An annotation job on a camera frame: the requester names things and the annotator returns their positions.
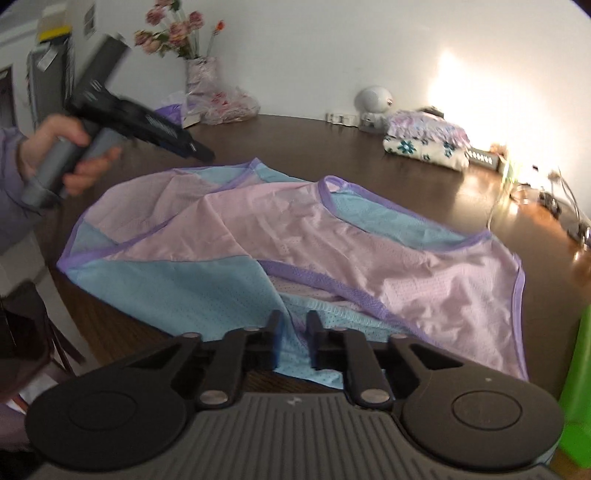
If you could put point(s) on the grey wall panel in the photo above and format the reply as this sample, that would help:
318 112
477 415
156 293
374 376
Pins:
89 17

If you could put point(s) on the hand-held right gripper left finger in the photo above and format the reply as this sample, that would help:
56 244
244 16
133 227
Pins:
276 344

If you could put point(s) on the grey cabinet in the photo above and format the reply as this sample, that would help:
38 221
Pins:
48 83

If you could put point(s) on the white round camera device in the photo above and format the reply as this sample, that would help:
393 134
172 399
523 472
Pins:
374 99

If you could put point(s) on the green plastic object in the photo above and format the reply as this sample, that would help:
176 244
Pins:
577 415

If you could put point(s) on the clear red-printed plastic bag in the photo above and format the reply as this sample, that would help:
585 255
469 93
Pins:
221 108

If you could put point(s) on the person's left hand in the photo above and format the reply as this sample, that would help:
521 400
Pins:
46 134

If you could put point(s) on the white yellow box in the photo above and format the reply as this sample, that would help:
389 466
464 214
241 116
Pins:
55 23

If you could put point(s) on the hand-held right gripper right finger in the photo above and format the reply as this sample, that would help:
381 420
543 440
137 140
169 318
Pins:
318 344

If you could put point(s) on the artificial pink flowers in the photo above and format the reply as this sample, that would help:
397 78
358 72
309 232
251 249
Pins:
178 32

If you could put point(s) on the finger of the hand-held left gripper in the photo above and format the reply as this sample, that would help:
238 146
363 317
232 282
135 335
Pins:
198 148

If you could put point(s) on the purple tissue pack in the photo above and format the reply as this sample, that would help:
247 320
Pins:
173 113

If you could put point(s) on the white power strip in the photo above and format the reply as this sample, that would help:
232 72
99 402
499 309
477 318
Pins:
341 118

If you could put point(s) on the folded purple floral frilled cloth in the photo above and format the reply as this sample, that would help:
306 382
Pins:
425 124

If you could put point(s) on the small grey device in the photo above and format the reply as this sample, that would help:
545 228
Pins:
431 110

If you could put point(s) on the pink blue purple mesh garment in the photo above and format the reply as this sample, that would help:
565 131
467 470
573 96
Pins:
323 240

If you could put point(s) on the folded white teal-flower cloth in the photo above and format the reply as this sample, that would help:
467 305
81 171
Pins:
415 150

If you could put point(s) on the patterned flower vase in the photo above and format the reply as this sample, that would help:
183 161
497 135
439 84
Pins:
203 76

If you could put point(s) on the white green box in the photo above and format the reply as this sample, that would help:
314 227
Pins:
482 157

